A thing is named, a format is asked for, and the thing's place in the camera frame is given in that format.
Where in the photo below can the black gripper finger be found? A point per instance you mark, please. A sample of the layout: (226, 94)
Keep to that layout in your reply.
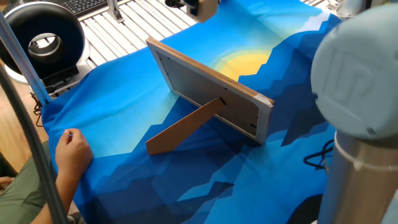
(192, 7)

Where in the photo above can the light wooden cube block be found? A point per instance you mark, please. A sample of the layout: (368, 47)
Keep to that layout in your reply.
(206, 9)

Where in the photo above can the silver UR5 robot arm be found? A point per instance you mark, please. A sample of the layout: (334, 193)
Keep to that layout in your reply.
(357, 109)

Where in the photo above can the person's right forearm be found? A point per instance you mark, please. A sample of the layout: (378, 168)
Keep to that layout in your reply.
(53, 202)

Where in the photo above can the person's right hand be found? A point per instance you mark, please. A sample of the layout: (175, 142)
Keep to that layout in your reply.
(74, 155)

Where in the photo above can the person's left hand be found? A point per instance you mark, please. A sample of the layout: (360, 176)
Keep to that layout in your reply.
(5, 182)

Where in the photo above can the small black device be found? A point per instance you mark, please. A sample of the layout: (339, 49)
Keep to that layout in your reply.
(175, 3)

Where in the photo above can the black computer keyboard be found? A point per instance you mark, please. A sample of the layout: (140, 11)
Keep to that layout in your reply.
(85, 5)

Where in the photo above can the blue mountain landscape cloth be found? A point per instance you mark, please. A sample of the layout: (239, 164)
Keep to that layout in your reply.
(155, 109)

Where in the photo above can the green trousers leg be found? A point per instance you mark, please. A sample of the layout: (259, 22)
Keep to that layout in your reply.
(21, 196)

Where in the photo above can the small aluminium corner bracket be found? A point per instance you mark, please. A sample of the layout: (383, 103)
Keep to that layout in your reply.
(115, 11)

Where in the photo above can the wooden picture frame with stand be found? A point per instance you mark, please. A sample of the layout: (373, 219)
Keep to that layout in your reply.
(211, 93)

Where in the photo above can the aluminium profile post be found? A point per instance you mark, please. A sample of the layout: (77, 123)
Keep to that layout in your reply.
(23, 62)

